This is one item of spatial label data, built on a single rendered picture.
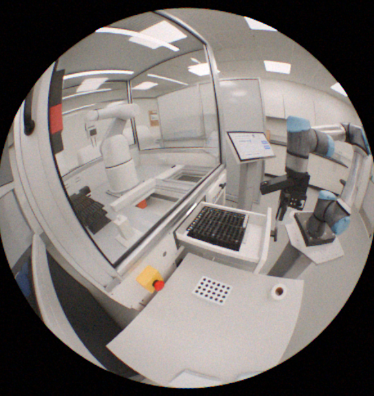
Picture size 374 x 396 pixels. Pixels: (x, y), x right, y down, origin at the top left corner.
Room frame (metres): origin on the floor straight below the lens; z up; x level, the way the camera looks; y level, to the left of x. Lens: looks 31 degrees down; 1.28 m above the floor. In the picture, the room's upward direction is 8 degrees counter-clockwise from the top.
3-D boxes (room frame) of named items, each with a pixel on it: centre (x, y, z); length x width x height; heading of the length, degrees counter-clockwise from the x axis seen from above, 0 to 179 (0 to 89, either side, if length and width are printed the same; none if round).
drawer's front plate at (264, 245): (0.29, -0.28, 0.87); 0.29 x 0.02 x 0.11; 146
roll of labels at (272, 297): (0.06, -0.28, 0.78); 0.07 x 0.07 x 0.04
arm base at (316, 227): (0.27, -0.71, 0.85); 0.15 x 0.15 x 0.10
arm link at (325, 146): (0.25, -0.42, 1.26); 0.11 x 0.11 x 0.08; 74
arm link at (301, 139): (0.26, -0.32, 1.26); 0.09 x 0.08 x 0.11; 74
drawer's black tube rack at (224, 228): (0.40, -0.12, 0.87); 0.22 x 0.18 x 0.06; 56
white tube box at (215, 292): (0.16, -0.05, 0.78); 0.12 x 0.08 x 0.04; 54
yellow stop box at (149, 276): (0.19, 0.15, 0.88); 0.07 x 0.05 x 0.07; 146
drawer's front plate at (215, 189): (0.73, -0.20, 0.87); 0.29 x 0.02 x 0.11; 146
